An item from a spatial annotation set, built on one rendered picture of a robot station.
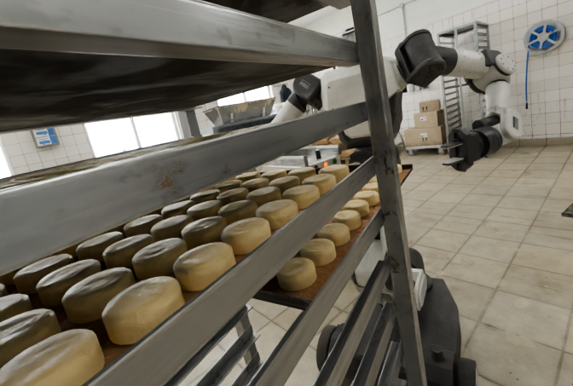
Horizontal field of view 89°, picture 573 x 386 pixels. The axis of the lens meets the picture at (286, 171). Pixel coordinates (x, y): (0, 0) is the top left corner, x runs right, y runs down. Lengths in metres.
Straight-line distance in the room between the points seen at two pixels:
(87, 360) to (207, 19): 0.22
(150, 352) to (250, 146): 0.14
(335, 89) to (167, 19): 0.92
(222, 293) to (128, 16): 0.17
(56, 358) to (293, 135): 0.22
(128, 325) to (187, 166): 0.10
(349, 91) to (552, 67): 4.51
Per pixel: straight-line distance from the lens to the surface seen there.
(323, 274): 0.40
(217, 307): 0.21
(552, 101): 5.45
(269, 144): 0.25
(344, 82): 1.08
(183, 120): 0.75
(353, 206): 0.56
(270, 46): 0.28
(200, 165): 0.19
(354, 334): 0.43
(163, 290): 0.24
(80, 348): 0.22
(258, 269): 0.24
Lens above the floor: 1.16
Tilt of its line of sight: 11 degrees down
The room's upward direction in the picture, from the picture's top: 12 degrees counter-clockwise
